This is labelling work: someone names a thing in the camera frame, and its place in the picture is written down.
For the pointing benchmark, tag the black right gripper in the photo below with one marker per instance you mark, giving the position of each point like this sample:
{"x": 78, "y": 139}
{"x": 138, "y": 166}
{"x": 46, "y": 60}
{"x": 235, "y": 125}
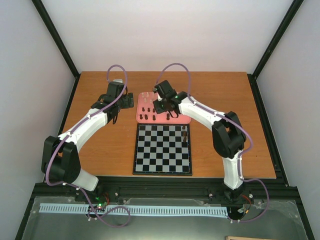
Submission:
{"x": 157, "y": 109}

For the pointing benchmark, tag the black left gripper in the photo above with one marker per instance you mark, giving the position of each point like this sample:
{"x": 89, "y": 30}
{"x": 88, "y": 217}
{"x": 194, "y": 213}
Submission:
{"x": 129, "y": 101}

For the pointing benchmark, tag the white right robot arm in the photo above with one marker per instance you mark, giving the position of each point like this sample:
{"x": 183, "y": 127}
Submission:
{"x": 227, "y": 134}

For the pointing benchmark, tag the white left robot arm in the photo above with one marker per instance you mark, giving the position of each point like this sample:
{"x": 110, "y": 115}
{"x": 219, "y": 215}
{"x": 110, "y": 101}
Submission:
{"x": 60, "y": 158}

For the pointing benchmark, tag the pink plastic tray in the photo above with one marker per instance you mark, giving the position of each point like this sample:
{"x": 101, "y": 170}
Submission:
{"x": 160, "y": 118}

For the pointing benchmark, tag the black and white chessboard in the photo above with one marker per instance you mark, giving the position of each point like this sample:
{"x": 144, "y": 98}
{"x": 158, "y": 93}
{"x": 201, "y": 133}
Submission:
{"x": 160, "y": 150}

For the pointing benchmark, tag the light blue cable duct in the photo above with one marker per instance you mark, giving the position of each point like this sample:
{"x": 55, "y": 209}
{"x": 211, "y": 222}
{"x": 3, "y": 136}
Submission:
{"x": 136, "y": 210}

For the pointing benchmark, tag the black aluminium frame rail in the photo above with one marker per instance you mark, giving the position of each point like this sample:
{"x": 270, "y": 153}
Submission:
{"x": 208, "y": 190}

